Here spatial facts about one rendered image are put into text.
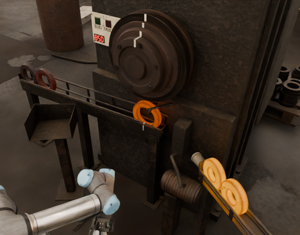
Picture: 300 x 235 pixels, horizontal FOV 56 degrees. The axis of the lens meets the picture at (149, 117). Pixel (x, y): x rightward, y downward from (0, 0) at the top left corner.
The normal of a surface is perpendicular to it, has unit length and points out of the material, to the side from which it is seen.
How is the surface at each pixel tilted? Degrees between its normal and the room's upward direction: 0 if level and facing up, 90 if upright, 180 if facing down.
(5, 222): 24
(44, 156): 0
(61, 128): 5
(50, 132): 5
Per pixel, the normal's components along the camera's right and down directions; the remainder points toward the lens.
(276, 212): 0.03, -0.80
